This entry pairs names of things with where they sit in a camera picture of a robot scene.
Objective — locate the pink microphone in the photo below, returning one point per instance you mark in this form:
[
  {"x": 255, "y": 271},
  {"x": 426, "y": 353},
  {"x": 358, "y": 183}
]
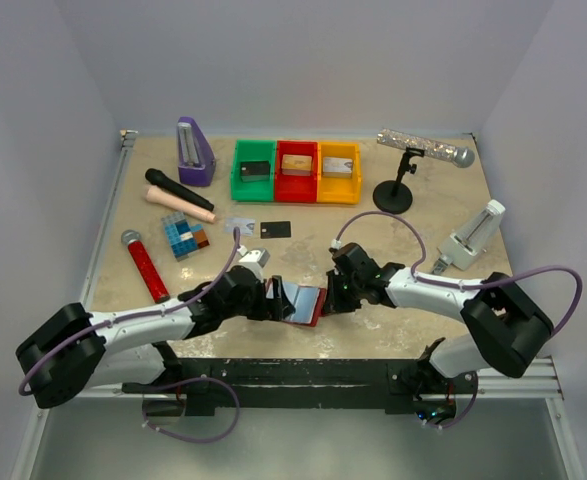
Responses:
[{"x": 155, "y": 195}]

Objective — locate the silver card stack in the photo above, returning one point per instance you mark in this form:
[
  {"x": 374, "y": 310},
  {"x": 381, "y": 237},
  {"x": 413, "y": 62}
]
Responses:
[{"x": 337, "y": 167}]

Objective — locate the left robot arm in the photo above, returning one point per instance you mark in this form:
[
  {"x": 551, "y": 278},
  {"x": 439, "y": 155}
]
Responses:
[{"x": 62, "y": 356}]

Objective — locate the aluminium frame rail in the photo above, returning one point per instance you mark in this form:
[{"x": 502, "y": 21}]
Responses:
[{"x": 128, "y": 140}]

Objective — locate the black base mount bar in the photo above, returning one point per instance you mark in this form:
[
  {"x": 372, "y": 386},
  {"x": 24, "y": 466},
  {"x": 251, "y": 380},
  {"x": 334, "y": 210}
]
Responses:
[{"x": 389, "y": 385}]

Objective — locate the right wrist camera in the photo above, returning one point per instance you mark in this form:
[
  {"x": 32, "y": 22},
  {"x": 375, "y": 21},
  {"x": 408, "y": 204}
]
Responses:
[{"x": 338, "y": 247}]

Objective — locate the grey credit card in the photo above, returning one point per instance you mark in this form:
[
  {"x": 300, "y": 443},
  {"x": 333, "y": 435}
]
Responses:
[{"x": 275, "y": 229}]

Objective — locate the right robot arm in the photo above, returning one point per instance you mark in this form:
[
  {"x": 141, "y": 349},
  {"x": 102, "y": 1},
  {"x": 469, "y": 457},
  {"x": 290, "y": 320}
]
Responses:
[{"x": 506, "y": 329}]

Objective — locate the black microphone stand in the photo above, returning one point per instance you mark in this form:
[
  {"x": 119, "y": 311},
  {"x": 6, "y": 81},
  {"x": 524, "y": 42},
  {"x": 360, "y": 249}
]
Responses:
[{"x": 393, "y": 196}]

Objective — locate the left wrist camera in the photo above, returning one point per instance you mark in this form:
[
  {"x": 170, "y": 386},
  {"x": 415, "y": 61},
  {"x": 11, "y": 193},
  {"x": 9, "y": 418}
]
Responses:
[{"x": 254, "y": 260}]

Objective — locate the red glitter microphone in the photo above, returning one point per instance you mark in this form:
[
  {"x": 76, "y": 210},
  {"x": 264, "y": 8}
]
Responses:
[{"x": 132, "y": 240}]

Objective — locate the purple metronome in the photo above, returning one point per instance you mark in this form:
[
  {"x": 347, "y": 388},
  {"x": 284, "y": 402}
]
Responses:
[{"x": 196, "y": 160}]

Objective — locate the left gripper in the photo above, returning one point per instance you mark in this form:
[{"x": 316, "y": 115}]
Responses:
[{"x": 278, "y": 306}]

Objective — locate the gold card stack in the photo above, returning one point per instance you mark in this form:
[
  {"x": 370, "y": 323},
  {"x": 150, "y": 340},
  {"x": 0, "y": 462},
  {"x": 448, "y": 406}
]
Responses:
[{"x": 296, "y": 165}]

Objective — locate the yellow plastic bin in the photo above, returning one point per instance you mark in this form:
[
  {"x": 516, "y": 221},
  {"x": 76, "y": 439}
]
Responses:
[{"x": 339, "y": 179}]

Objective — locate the red plastic bin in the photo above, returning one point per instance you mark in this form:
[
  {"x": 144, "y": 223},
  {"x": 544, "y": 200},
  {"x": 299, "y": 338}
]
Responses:
[{"x": 296, "y": 189}]

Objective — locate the silver glitter microphone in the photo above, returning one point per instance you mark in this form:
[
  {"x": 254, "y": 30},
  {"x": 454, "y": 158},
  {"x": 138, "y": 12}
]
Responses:
[{"x": 460, "y": 157}]

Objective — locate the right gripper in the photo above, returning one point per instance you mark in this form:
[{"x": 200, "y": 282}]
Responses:
[{"x": 333, "y": 303}]

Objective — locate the blue toy brick block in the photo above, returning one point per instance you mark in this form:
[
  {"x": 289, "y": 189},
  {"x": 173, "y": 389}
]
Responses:
[{"x": 183, "y": 238}]

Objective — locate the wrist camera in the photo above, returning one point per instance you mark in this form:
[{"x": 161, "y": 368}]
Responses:
[
  {"x": 254, "y": 260},
  {"x": 338, "y": 247}
]

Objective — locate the black microphone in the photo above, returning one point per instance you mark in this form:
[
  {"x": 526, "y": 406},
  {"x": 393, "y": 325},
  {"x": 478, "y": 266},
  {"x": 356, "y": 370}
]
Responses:
[{"x": 157, "y": 178}]

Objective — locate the black card stack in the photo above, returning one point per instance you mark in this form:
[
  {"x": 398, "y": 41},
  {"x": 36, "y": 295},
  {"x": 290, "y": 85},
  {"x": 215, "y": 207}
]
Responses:
[{"x": 254, "y": 171}]

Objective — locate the blue credit card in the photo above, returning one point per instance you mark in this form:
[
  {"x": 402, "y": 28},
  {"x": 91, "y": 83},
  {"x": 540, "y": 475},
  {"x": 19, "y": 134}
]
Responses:
[{"x": 240, "y": 226}]

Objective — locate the red leather card holder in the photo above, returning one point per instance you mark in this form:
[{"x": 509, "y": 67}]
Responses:
[{"x": 307, "y": 300}]

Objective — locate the white metronome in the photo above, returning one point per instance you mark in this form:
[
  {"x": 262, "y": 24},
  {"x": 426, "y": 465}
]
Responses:
[{"x": 466, "y": 244}]

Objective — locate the green plastic bin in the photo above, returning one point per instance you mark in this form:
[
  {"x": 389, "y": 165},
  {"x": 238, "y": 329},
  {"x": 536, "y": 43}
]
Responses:
[{"x": 253, "y": 150}]

